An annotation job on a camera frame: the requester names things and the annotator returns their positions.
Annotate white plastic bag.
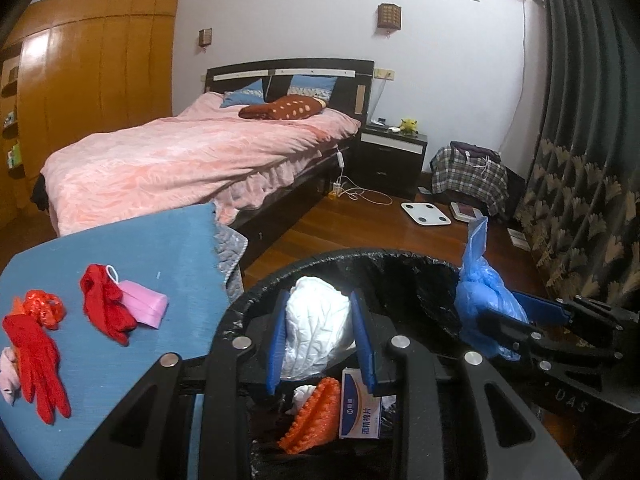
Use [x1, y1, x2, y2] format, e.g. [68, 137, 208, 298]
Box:
[280, 276, 357, 380]

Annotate white crumpled tissue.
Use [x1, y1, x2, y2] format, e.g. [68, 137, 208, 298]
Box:
[291, 385, 318, 413]

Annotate red glove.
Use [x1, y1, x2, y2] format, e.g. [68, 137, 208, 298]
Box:
[80, 263, 137, 346]
[2, 312, 72, 425]

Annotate white bathroom scale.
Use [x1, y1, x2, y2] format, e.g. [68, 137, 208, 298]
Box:
[401, 201, 452, 227]

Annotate brown dotted pillow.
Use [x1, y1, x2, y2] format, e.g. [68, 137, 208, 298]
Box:
[238, 95, 326, 122]

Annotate dark patterned curtain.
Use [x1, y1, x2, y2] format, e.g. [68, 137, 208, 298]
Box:
[515, 0, 640, 316]

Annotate black trash bin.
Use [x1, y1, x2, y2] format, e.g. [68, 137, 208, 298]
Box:
[212, 247, 501, 480]

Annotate orange knitted cloth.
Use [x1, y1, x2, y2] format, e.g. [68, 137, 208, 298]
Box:
[277, 376, 342, 453]

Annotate pink face mask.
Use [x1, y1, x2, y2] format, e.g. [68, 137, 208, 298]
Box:
[107, 265, 169, 329]

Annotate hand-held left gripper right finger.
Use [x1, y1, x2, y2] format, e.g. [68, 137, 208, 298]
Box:
[349, 289, 583, 480]

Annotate black cloth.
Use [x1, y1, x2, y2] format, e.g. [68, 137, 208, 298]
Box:
[30, 172, 51, 211]

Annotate white floor cable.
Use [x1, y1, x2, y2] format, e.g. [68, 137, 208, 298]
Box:
[340, 175, 393, 206]

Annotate grey quilted pad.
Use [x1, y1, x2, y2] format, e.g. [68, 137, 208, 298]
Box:
[212, 200, 249, 306]

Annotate wooden wardrobe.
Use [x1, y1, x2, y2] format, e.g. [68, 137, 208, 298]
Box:
[0, 0, 181, 216]

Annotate plaid bag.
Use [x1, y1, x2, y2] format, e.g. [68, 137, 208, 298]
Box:
[431, 141, 510, 216]

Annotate black case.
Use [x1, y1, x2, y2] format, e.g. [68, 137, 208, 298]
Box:
[502, 170, 523, 211]

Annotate pale pink cloth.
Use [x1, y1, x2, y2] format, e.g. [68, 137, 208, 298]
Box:
[0, 347, 23, 406]

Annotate dark nightstand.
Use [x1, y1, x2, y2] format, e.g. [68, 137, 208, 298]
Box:
[359, 122, 429, 200]

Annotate white cardboard box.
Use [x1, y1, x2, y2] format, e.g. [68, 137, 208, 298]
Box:
[339, 367, 396, 441]

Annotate red plastic wrapper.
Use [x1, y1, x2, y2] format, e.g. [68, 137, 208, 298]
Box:
[15, 289, 67, 331]

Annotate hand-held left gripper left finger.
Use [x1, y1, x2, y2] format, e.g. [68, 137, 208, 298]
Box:
[60, 287, 291, 480]

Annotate blue plastic bag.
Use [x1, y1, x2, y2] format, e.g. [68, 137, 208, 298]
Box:
[454, 216, 530, 363]

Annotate bed with pink blanket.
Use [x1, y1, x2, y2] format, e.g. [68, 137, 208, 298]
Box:
[39, 91, 362, 237]

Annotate scale with dark display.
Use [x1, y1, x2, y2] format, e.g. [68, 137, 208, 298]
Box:
[450, 201, 485, 223]

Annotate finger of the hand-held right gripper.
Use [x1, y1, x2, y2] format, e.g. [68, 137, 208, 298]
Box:
[514, 291, 628, 331]
[480, 309, 616, 371]

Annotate blue table cloth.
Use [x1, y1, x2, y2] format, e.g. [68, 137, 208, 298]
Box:
[0, 203, 221, 480]

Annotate blue pillow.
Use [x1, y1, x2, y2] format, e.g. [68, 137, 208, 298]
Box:
[286, 74, 338, 101]
[220, 78, 266, 108]

